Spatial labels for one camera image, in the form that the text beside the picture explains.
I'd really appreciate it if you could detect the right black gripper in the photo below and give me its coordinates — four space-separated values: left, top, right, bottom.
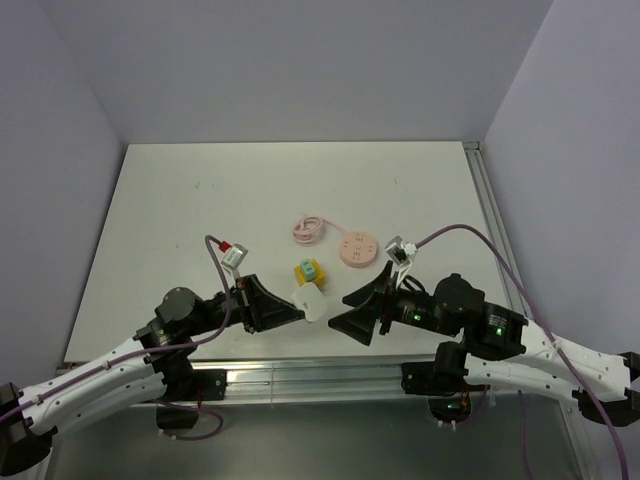
326 259 457 343

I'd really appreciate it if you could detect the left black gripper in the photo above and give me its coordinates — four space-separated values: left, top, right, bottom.
186 273 304 336

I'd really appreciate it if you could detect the white plug adapter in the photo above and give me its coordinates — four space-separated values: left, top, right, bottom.
292 283 328 323

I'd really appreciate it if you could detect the yellow cube socket adapter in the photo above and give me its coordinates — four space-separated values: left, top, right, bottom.
294 258 327 290

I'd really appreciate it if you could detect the green plug adapter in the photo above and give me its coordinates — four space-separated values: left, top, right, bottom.
298 259 317 283

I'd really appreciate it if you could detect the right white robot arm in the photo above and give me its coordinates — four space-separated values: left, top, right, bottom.
328 264 639 427

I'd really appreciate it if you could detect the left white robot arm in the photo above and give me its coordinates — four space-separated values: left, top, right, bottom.
1 275 305 477

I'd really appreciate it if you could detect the pink round power strip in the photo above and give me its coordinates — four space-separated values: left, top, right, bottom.
338 231 378 269

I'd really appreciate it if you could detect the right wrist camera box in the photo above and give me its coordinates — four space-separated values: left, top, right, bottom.
385 236 418 285

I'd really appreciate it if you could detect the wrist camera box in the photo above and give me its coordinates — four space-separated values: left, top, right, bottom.
385 236 418 285
220 242 248 278

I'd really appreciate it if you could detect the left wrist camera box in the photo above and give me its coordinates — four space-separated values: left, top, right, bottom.
220 242 248 278

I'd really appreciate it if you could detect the aluminium front rail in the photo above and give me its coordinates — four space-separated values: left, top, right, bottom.
192 355 435 405

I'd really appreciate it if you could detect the aluminium rail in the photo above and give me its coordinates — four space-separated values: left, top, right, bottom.
462 142 532 318
192 355 435 405

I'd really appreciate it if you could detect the pink coiled cord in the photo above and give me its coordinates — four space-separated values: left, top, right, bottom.
291 215 351 246

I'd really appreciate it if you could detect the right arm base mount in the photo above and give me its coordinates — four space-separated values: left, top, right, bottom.
400 361 489 431

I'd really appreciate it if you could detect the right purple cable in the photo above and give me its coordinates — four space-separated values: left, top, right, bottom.
414 224 631 480

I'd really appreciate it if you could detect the aluminium right rail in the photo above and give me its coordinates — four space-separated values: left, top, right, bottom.
462 142 532 318

